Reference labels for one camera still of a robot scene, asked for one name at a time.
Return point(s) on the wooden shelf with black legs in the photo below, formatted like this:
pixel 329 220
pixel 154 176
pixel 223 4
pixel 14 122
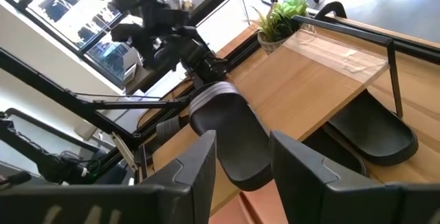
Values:
pixel 302 79

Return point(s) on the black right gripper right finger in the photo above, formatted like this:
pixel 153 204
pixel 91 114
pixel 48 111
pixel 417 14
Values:
pixel 309 189

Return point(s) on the small black slide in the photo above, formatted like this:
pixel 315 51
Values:
pixel 340 155
pixel 374 138

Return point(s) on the green potted plant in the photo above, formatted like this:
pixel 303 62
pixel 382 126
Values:
pixel 278 21

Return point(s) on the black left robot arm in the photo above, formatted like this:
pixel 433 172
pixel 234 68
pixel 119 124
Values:
pixel 151 11

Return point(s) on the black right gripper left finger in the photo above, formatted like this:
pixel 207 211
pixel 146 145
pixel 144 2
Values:
pixel 192 182

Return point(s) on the black frame mount bracket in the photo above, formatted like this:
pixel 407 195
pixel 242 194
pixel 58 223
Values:
pixel 330 5

